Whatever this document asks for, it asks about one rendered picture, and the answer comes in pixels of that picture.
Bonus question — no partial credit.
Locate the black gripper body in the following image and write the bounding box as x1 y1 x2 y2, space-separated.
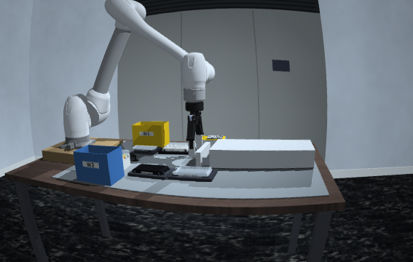
186 102 204 123

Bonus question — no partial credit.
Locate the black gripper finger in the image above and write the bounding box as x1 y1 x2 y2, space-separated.
186 115 199 157
196 111 204 150

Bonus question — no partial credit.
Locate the blue open-top bin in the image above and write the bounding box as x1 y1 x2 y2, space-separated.
73 145 125 186

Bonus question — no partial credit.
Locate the light grey bench mat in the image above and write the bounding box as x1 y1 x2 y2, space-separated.
52 152 329 199

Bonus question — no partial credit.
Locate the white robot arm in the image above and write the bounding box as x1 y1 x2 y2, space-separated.
60 0 214 149

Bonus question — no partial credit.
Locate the yellow bin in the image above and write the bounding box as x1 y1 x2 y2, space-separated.
132 122 170 147

